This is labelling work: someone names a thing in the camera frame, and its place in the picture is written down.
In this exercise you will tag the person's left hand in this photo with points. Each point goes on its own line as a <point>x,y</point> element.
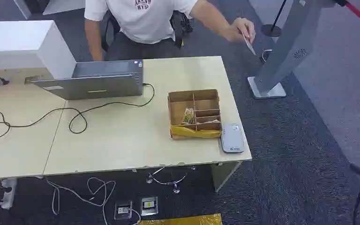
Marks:
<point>240,28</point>

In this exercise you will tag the white card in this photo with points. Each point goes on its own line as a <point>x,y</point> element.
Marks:
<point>249,46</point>

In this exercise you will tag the grey kiosk stand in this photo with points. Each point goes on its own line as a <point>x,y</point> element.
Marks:
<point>288,46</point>

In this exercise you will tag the person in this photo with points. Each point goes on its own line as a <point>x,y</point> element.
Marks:
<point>142,21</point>

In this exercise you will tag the printed cards stack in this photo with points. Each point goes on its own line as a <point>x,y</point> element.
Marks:
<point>188,116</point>

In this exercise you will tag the wooden compartment card box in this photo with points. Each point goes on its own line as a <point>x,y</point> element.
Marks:
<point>180,115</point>

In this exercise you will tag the grey card reader device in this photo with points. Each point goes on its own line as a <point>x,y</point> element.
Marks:
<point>232,138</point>

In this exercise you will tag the yellow foil strip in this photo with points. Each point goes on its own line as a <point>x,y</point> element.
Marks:
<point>195,133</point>

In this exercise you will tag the grey laptop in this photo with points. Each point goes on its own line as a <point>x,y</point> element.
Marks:
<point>105,84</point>

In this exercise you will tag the pale desk leg panel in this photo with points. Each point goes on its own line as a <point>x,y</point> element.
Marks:
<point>223,175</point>

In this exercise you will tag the chrome chair base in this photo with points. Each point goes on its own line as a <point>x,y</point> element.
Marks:
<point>167,183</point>

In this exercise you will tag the white cabinet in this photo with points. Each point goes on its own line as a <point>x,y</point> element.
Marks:
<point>59,6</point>

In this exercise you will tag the floor socket yellow label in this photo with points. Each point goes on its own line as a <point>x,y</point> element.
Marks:
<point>149,206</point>

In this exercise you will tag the gold foil sheet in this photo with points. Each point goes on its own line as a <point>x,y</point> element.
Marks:
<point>183,220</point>

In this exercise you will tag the white box partition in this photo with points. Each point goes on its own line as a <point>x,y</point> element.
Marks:
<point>18,43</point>

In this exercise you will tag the white power strip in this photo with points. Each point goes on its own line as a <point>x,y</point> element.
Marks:
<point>8,194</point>

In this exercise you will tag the black stanchion post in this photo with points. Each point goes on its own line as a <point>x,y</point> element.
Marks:
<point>271,29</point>

